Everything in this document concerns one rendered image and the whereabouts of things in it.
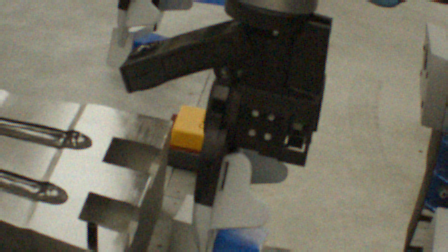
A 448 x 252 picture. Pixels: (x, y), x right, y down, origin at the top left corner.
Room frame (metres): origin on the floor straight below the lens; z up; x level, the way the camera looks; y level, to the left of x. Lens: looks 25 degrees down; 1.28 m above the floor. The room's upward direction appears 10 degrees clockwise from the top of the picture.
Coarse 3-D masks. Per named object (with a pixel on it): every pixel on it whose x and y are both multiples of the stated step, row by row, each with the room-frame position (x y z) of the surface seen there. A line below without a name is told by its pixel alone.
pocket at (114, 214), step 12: (84, 204) 0.67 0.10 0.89; (96, 204) 0.69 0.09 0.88; (108, 204) 0.69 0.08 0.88; (120, 204) 0.69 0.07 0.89; (84, 216) 0.67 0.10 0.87; (96, 216) 0.69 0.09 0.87; (108, 216) 0.69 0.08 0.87; (120, 216) 0.69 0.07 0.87; (132, 216) 0.68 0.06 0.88; (108, 228) 0.68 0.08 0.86; (120, 228) 0.68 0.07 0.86; (132, 228) 0.67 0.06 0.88
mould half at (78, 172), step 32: (0, 96) 0.84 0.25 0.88; (64, 128) 0.80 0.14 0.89; (96, 128) 0.80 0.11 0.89; (128, 128) 0.82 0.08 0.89; (160, 128) 0.83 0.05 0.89; (0, 160) 0.70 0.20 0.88; (32, 160) 0.72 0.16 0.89; (64, 160) 0.73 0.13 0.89; (96, 160) 0.74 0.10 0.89; (160, 160) 0.79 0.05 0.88; (0, 192) 0.64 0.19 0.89; (96, 192) 0.69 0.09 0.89; (128, 192) 0.70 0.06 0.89; (160, 192) 0.82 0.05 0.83; (0, 224) 0.60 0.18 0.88; (32, 224) 0.60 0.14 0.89; (64, 224) 0.62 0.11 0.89
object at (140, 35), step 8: (112, 32) 1.17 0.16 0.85; (136, 32) 1.16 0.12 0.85; (144, 32) 1.18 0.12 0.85; (152, 32) 1.20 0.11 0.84; (112, 40) 1.17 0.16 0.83; (128, 40) 1.16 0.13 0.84; (136, 40) 1.16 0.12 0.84; (144, 40) 1.17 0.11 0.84; (152, 40) 1.17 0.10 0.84; (160, 40) 1.17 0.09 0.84; (112, 48) 1.17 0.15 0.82; (120, 48) 1.16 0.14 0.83; (128, 48) 1.16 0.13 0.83; (112, 56) 1.17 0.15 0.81; (120, 56) 1.16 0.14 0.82; (112, 64) 1.17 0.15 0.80; (120, 64) 1.16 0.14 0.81
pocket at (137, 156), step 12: (120, 144) 0.79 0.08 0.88; (132, 144) 0.79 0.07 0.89; (144, 144) 0.79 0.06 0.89; (108, 156) 0.78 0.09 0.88; (120, 156) 0.79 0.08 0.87; (132, 156) 0.79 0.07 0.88; (144, 156) 0.79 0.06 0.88; (156, 156) 0.79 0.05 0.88; (132, 168) 0.79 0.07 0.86; (144, 168) 0.79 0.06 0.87; (156, 168) 0.78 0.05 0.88
